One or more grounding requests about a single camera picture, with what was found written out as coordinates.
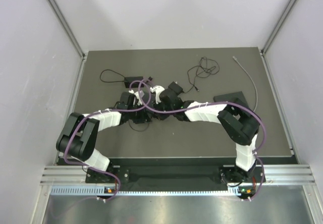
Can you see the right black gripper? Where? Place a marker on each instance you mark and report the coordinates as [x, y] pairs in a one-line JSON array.
[[159, 116]]

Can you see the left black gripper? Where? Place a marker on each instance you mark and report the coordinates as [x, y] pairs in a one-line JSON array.
[[144, 117]]

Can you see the small black wall adapter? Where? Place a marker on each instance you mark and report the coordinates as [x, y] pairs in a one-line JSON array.
[[176, 88]]

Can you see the black power brick adapter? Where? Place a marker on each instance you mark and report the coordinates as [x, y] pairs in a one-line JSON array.
[[132, 82]]

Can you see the dark grey network switch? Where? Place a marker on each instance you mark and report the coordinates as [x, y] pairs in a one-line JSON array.
[[235, 97]]

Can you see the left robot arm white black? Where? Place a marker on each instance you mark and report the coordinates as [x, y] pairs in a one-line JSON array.
[[78, 136]]

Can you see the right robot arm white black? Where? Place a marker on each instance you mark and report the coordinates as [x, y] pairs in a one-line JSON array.
[[238, 120]]

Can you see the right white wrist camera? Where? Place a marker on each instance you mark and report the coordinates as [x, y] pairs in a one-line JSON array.
[[157, 90]]

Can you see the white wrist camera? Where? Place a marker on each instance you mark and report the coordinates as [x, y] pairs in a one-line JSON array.
[[138, 96], [157, 90]]

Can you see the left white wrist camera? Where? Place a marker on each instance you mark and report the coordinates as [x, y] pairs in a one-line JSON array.
[[138, 96]]

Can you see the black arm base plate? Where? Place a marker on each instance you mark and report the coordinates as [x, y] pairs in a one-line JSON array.
[[181, 178]]

